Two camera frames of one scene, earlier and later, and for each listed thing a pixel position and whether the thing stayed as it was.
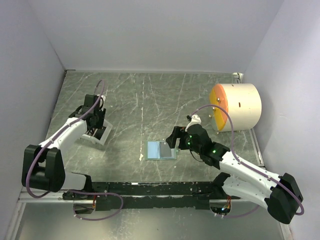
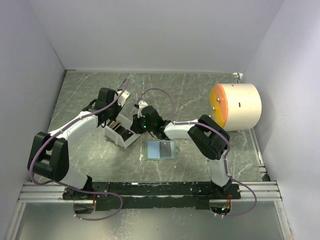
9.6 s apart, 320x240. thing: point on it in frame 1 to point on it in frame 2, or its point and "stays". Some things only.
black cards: x=97 y=133 to x=125 y=134
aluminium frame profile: x=52 y=197 stays
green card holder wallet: x=159 y=150 stays
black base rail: x=158 y=195 stays
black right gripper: x=178 y=132 to x=136 y=127
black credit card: x=165 y=149 stays
